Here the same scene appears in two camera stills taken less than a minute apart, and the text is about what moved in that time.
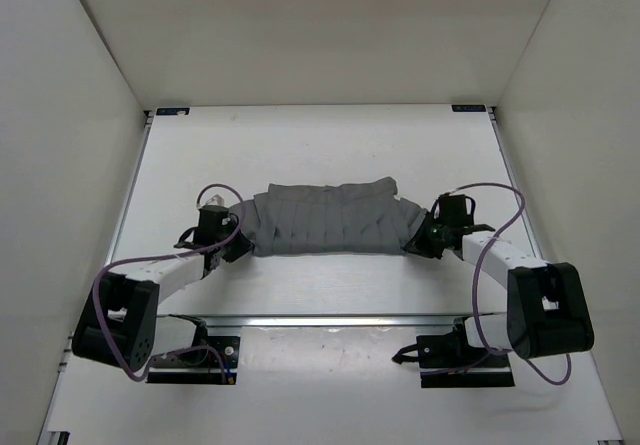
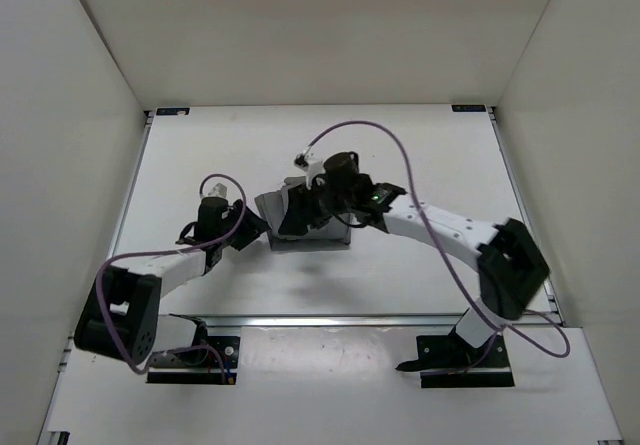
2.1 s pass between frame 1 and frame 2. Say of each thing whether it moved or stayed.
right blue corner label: stayed
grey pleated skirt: moved
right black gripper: moved
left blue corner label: stayed
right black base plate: stayed
